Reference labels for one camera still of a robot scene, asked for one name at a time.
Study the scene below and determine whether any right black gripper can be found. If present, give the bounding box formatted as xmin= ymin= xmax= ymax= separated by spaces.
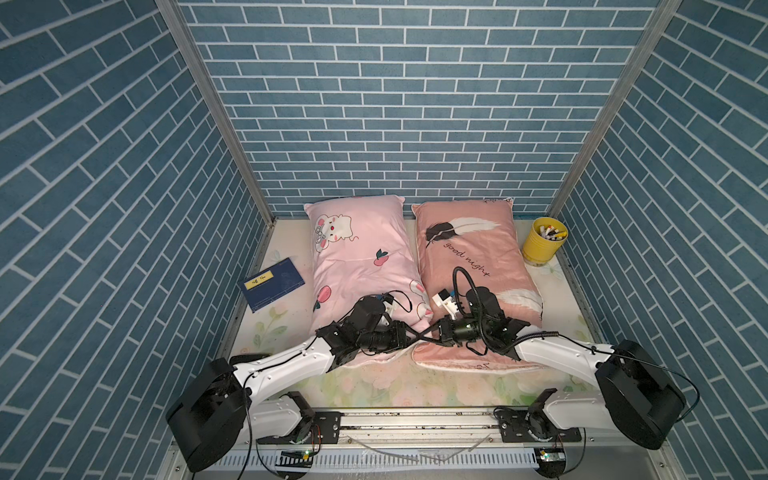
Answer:
xmin=419 ymin=315 xmax=488 ymax=348

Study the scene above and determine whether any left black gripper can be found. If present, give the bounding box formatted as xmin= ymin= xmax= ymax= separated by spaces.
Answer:
xmin=354 ymin=321 xmax=422 ymax=354

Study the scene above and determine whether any salmon pink feather pillow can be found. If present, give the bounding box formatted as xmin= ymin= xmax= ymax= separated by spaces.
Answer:
xmin=411 ymin=199 xmax=543 ymax=374

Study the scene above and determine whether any light pink cartoon pillow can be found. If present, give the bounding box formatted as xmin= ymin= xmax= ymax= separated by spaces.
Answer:
xmin=305 ymin=196 xmax=433 ymax=367

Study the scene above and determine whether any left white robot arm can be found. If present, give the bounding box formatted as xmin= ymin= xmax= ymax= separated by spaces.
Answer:
xmin=166 ymin=294 xmax=418 ymax=473

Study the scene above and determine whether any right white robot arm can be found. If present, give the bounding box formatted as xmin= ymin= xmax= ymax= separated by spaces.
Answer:
xmin=434 ymin=287 xmax=686 ymax=450

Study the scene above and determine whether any floral table mat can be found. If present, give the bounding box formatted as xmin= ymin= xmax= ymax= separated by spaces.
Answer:
xmin=232 ymin=220 xmax=593 ymax=408

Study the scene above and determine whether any yellow pen holder cup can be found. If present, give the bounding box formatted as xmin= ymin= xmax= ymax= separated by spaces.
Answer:
xmin=522 ymin=217 xmax=569 ymax=266

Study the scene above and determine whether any blue book yellow label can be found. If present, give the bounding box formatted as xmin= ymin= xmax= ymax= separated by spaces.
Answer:
xmin=238 ymin=258 xmax=305 ymax=312

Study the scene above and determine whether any left black camera cable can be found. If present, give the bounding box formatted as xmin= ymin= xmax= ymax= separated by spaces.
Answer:
xmin=341 ymin=290 xmax=415 ymax=319

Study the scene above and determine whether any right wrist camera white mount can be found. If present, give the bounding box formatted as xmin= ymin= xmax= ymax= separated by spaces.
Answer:
xmin=432 ymin=289 xmax=463 ymax=320

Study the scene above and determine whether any black corrugated camera cable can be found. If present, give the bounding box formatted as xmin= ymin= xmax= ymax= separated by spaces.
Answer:
xmin=451 ymin=266 xmax=499 ymax=349

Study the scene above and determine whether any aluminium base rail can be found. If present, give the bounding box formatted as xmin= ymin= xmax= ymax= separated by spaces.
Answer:
xmin=158 ymin=399 xmax=684 ymax=479

